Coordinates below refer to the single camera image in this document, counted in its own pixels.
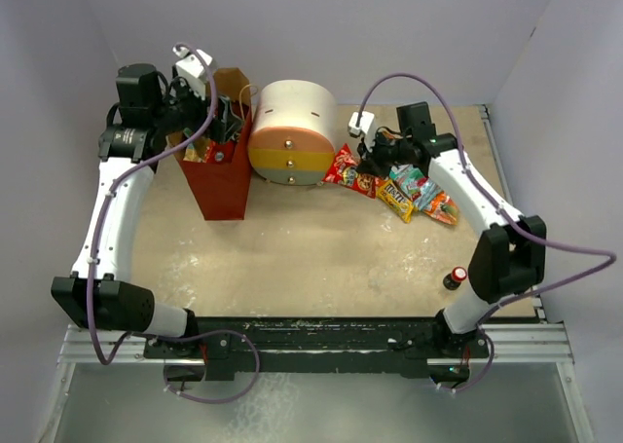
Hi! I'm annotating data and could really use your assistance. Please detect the small red nut snack pack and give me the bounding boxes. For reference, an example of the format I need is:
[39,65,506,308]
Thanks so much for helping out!
[322,144,377,199]

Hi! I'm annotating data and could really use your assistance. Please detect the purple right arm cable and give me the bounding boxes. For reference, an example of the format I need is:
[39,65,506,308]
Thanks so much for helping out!
[358,72,618,327]

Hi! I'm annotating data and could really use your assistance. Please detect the white round drawer cabinet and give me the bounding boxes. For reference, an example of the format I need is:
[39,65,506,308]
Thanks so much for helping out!
[247,80,337,186]

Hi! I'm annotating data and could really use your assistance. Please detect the red Doritos chip bag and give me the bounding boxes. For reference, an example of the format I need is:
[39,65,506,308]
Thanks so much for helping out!
[202,139,233,165]

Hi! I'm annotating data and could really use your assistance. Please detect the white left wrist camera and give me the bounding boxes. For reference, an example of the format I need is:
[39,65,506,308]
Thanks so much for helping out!
[172,46,216,99]

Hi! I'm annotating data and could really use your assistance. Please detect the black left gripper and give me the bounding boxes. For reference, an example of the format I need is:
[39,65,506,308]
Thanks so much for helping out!
[152,67,243,145]

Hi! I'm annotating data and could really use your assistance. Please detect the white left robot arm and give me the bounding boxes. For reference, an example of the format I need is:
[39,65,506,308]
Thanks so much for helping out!
[51,63,226,357]

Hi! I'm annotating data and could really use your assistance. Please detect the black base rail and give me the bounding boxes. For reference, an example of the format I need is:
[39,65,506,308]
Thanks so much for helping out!
[144,316,490,381]

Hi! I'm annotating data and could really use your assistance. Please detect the orange white snack bag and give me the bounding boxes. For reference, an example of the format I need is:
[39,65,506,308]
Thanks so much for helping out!
[423,192,459,226]

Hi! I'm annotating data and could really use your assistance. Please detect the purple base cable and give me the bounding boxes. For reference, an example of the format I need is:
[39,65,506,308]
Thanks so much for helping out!
[435,330,495,395]
[163,328,263,406]

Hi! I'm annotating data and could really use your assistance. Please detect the yellow M&M's candy pack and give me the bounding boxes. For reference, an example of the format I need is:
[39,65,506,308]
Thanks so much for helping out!
[376,179,414,224]

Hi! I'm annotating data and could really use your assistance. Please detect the gold foil snack bag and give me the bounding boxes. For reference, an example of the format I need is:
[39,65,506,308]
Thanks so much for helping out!
[183,135,209,163]

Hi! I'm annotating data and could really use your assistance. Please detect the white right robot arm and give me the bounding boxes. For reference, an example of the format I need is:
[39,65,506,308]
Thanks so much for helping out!
[348,102,546,356]

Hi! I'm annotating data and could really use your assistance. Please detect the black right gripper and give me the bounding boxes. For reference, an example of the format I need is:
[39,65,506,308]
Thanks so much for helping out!
[356,129,412,181]

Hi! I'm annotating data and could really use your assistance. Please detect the red brown paper bag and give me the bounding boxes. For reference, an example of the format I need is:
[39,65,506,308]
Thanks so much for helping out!
[173,67,255,221]

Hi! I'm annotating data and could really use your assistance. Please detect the red emergency stop button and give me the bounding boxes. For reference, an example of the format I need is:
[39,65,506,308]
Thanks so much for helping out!
[443,266,468,291]

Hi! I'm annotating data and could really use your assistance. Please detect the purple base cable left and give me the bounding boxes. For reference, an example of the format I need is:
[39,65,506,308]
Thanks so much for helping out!
[163,328,263,406]

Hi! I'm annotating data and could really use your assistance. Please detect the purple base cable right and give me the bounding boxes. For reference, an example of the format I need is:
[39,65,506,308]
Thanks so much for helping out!
[435,330,495,395]

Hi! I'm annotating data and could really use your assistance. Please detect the teal candy pouch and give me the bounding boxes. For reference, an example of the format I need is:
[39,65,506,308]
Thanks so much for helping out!
[389,165,442,211]

